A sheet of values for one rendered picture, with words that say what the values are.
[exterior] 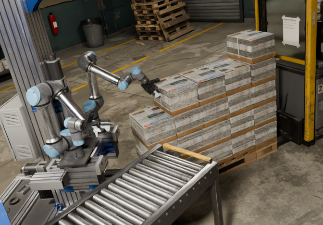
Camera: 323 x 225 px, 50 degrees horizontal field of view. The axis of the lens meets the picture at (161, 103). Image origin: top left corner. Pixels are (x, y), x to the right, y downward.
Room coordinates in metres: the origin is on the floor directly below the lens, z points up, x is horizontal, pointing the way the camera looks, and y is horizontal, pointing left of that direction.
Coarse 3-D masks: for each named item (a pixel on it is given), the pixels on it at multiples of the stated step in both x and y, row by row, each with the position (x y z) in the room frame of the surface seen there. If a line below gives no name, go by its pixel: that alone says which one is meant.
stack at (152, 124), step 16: (240, 96) 2.97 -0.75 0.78; (144, 112) 2.87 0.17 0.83; (160, 112) 2.82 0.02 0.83; (192, 112) 2.76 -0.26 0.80; (208, 112) 2.83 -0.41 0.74; (224, 112) 2.90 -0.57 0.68; (144, 128) 2.57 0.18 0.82; (160, 128) 2.63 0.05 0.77; (176, 128) 2.69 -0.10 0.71; (208, 128) 2.82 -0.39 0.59; (224, 128) 2.88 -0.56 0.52; (240, 128) 2.96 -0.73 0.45; (176, 144) 2.68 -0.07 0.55; (192, 144) 2.74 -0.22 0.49; (208, 144) 2.81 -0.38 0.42; (224, 144) 2.88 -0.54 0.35; (240, 144) 2.95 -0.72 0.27; (192, 160) 2.73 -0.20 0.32
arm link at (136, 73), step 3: (132, 69) 2.79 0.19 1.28; (135, 69) 2.76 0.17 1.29; (138, 69) 2.76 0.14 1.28; (132, 72) 2.76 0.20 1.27; (135, 72) 2.74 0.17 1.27; (138, 72) 2.75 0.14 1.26; (141, 72) 2.77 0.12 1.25; (132, 75) 2.77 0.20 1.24; (135, 75) 2.76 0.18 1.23; (138, 75) 2.75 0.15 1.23; (141, 75) 2.76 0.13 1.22; (144, 75) 2.78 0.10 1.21; (135, 78) 2.76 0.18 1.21; (138, 78) 2.76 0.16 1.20; (141, 78) 2.76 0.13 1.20
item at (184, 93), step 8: (184, 80) 2.92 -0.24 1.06; (168, 88) 2.77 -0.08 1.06; (176, 88) 2.74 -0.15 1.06; (184, 88) 2.74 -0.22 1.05; (192, 88) 2.77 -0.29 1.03; (168, 96) 2.70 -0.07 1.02; (176, 96) 2.72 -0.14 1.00; (184, 96) 2.75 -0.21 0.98; (192, 96) 2.78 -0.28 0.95; (168, 104) 2.71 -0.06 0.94; (176, 104) 2.71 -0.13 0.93; (184, 104) 2.74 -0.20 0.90; (192, 104) 2.77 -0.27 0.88
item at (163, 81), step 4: (168, 76) 3.09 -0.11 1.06; (172, 76) 3.07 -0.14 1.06; (176, 76) 3.05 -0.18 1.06; (180, 76) 3.04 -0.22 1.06; (160, 80) 3.01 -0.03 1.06; (164, 80) 3.00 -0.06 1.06; (168, 80) 2.99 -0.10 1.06; (172, 80) 2.97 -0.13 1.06; (156, 84) 2.93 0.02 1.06; (160, 84) 2.92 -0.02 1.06; (156, 100) 2.95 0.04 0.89; (160, 104) 2.89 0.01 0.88
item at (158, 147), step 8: (160, 144) 2.31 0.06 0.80; (152, 152) 2.21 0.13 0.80; (136, 160) 2.14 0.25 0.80; (128, 168) 2.05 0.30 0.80; (112, 176) 1.98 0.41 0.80; (120, 176) 1.98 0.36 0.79; (104, 184) 1.91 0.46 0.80; (96, 192) 1.84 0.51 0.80; (80, 200) 1.78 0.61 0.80; (72, 208) 1.72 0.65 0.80; (56, 216) 1.67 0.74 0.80; (64, 216) 1.66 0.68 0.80; (80, 216) 1.72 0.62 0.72; (48, 224) 1.61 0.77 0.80; (56, 224) 1.61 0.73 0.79; (72, 224) 1.68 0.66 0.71
